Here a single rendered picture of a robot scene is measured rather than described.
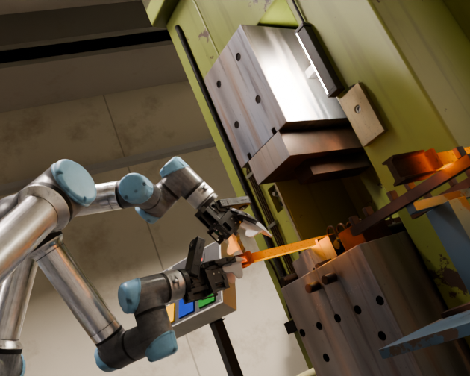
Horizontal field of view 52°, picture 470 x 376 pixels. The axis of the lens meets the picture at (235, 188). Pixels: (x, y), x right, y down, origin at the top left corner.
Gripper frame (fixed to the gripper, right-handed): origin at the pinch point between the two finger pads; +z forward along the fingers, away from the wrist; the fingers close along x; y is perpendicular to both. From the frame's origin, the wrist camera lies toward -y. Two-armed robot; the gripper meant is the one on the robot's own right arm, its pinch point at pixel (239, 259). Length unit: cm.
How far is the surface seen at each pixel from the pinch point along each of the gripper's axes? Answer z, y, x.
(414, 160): -6, 6, 65
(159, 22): 37, -130, -42
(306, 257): 27.7, 3.4, -5.0
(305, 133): 38, -34, 8
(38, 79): 51, -276, -268
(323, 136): 46, -33, 8
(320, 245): 27.7, 2.4, 3.1
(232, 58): 27, -70, 2
